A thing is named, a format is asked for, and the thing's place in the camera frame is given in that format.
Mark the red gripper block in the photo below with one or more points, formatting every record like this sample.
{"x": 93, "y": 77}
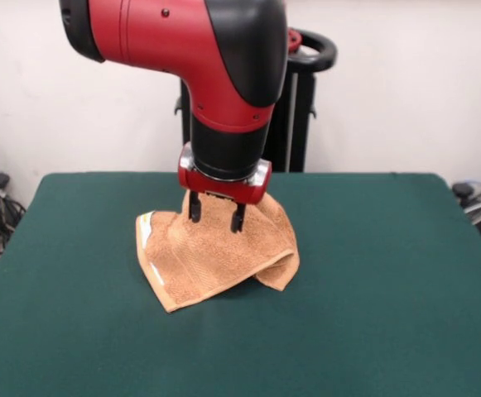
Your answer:
{"x": 223, "y": 188}

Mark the tan terry towel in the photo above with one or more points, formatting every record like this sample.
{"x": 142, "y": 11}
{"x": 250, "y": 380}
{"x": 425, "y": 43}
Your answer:
{"x": 223, "y": 256}

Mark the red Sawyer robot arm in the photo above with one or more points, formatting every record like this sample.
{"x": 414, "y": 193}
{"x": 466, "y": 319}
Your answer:
{"x": 174, "y": 41}

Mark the dark green table cloth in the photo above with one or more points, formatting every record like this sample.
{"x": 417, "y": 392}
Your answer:
{"x": 347, "y": 289}

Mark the small black power adapter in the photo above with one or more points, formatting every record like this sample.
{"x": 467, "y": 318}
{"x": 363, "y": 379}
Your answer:
{"x": 463, "y": 190}

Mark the white round object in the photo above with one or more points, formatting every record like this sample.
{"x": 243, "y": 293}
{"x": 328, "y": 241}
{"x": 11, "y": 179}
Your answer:
{"x": 477, "y": 211}

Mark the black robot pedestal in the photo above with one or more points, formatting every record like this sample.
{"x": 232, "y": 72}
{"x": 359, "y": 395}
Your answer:
{"x": 302, "y": 124}

